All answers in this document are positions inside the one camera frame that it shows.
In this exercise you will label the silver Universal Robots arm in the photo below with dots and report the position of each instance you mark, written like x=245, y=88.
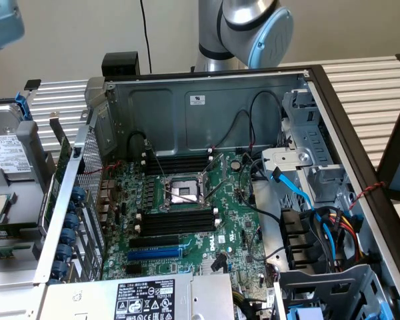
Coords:
x=240, y=20

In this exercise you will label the RAM slot with white latches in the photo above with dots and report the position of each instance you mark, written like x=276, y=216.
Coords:
x=176, y=165
x=178, y=220
x=178, y=230
x=176, y=157

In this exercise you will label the silver CPU chip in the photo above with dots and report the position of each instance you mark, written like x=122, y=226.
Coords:
x=3, y=208

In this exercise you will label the grey parts rack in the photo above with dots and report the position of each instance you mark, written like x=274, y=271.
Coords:
x=28, y=200

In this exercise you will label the silver hard disk white label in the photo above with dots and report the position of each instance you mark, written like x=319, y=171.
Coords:
x=10, y=153

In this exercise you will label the blue card retainer clip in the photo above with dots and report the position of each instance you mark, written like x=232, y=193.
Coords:
x=77, y=194
x=72, y=221
x=64, y=252
x=68, y=236
x=59, y=269

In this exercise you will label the short black expansion slot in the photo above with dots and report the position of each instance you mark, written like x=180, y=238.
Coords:
x=133, y=269

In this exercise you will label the long black expansion slot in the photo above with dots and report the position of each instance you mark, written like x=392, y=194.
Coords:
x=153, y=241

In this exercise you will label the thin metal locking lever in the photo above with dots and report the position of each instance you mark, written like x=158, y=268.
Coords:
x=181, y=196
x=157, y=160

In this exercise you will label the long blue expansion slot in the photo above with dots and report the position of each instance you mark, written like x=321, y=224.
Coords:
x=153, y=255

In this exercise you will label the black box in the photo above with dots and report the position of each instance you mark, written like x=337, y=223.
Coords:
x=120, y=63

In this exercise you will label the metal CPU socket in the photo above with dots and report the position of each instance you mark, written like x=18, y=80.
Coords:
x=181, y=191

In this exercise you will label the white case label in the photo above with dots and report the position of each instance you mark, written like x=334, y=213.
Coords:
x=196, y=99

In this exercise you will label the silver chipset heatsink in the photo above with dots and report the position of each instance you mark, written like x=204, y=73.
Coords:
x=205, y=268

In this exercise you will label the green Dell motherboard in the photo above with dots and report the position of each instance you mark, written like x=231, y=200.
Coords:
x=233, y=206

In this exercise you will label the silver labelled power supply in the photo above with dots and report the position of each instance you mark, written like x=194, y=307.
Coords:
x=213, y=293

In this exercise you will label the silver coin cell battery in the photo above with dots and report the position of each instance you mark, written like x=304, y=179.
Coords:
x=236, y=164

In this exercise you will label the open grey PC case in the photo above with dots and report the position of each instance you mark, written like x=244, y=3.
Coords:
x=236, y=90

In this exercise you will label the grey metal disk bay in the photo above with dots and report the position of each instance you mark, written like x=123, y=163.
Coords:
x=286, y=156

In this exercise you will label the blue plastic piece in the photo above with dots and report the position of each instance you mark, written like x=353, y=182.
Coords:
x=306, y=314

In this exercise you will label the blue-grey metal disk bay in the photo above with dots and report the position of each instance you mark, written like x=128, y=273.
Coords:
x=336, y=286

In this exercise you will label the dark framed panel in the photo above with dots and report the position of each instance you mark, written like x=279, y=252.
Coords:
x=386, y=166

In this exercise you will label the blue plastic disk rail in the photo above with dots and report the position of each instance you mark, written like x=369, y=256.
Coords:
x=22, y=106

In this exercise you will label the black plastic bracket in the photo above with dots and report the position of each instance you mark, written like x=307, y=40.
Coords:
x=296, y=233

